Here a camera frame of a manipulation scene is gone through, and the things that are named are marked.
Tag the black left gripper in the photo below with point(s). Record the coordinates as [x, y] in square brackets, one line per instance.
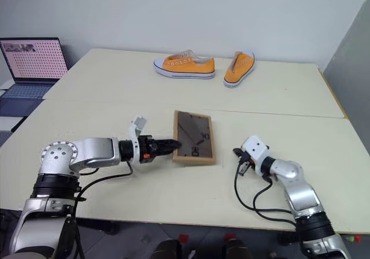
[147, 147]

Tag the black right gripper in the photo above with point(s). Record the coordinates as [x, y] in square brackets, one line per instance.
[245, 164]

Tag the wooden picture frame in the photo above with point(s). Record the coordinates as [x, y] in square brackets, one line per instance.
[194, 134]

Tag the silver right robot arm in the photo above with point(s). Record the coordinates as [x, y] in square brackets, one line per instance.
[300, 192]

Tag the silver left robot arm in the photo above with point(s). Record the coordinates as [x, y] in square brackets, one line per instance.
[92, 152]

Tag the orange canvas sneaker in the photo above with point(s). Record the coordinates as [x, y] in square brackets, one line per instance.
[188, 66]
[238, 71]

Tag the small red knob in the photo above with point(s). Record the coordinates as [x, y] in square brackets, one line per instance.
[230, 236]
[183, 238]

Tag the dark rounded shape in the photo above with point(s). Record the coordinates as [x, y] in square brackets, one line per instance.
[239, 250]
[167, 250]

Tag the grey partition panel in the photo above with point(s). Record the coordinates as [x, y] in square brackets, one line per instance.
[349, 82]

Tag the red and green clip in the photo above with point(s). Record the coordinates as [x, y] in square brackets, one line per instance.
[355, 238]

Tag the open laptop computer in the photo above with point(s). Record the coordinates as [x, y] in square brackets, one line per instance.
[31, 62]

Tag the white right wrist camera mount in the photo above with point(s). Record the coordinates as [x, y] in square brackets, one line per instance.
[255, 149]

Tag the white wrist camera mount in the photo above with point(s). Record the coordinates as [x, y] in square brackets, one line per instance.
[255, 149]
[138, 123]

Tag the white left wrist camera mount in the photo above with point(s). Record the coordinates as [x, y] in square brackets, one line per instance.
[138, 123]

